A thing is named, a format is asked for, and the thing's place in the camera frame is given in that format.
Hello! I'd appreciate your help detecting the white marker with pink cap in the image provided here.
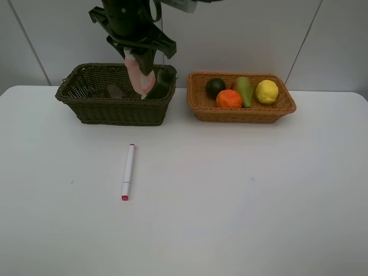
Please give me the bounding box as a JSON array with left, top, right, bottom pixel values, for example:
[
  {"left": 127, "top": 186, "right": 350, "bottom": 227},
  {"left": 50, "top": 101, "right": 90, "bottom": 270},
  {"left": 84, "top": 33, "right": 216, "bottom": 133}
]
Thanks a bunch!
[{"left": 121, "top": 144, "right": 135, "bottom": 201}]

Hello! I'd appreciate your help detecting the dark grey pump bottle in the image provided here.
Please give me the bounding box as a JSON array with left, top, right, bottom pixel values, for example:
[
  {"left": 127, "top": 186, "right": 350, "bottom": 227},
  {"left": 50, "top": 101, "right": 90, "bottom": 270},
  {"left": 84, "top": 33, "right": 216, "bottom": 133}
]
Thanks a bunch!
[{"left": 143, "top": 66, "right": 177, "bottom": 100}]

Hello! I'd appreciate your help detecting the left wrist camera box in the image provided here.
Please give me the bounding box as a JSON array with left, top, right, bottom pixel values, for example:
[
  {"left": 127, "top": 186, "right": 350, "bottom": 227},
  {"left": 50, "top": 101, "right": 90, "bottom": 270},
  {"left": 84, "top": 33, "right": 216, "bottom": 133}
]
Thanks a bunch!
[{"left": 161, "top": 0, "right": 197, "bottom": 13}]

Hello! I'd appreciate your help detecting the pink bottle with white cap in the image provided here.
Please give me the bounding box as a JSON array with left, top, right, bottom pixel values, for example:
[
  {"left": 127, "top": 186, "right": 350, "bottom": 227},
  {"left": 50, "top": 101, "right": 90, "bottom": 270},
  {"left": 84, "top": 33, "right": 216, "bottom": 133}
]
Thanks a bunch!
[{"left": 124, "top": 47, "right": 156, "bottom": 99}]

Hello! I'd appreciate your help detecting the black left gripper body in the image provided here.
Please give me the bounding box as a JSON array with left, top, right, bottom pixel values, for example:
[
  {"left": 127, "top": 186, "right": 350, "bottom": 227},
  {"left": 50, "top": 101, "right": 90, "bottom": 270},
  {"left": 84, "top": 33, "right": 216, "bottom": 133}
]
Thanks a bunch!
[{"left": 89, "top": 0, "right": 177, "bottom": 59}]

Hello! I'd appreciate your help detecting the green red pear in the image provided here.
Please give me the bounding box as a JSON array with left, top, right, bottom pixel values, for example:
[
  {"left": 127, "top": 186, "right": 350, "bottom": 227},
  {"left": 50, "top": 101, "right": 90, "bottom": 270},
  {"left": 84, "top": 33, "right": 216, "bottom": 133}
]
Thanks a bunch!
[{"left": 231, "top": 76, "right": 254, "bottom": 108}]

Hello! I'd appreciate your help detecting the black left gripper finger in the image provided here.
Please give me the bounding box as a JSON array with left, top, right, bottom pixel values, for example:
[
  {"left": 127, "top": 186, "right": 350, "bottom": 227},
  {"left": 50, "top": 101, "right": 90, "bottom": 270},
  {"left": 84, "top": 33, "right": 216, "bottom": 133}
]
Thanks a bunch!
[{"left": 133, "top": 48, "right": 156, "bottom": 75}]

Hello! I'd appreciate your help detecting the orange wicker basket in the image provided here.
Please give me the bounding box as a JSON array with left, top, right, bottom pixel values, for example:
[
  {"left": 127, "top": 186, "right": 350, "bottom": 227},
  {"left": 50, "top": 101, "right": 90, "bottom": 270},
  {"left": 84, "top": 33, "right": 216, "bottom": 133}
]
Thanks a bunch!
[{"left": 187, "top": 72, "right": 296, "bottom": 124}]

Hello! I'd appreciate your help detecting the yellow lemon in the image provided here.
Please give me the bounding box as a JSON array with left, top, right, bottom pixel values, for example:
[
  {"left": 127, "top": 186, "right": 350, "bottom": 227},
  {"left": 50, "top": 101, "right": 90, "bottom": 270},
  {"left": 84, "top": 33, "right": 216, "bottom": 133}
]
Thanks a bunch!
[{"left": 255, "top": 79, "right": 279, "bottom": 105}]

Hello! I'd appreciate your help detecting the dark brown wicker basket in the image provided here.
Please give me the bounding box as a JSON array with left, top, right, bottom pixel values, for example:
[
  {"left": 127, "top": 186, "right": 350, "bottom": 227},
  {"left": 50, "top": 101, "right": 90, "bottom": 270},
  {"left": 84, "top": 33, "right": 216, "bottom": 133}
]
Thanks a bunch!
[{"left": 55, "top": 63, "right": 176, "bottom": 127}]

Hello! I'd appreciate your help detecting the orange tangerine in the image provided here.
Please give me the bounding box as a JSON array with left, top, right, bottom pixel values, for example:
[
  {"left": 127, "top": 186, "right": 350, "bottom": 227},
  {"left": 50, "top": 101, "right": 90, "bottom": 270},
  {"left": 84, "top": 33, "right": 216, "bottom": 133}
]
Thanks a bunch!
[{"left": 216, "top": 89, "right": 243, "bottom": 108}]

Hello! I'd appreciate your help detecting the translucent pink plastic cup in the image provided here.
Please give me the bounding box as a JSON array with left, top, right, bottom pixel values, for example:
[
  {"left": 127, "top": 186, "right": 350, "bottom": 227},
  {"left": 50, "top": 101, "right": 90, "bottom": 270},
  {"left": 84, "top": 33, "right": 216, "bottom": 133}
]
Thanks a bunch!
[{"left": 104, "top": 83, "right": 128, "bottom": 99}]

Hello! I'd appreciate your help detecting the dark mangosteen with green calyx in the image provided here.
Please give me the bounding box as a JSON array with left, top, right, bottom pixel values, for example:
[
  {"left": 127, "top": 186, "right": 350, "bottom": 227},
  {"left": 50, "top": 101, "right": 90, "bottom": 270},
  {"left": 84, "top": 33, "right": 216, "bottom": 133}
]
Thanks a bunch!
[{"left": 205, "top": 78, "right": 226, "bottom": 99}]

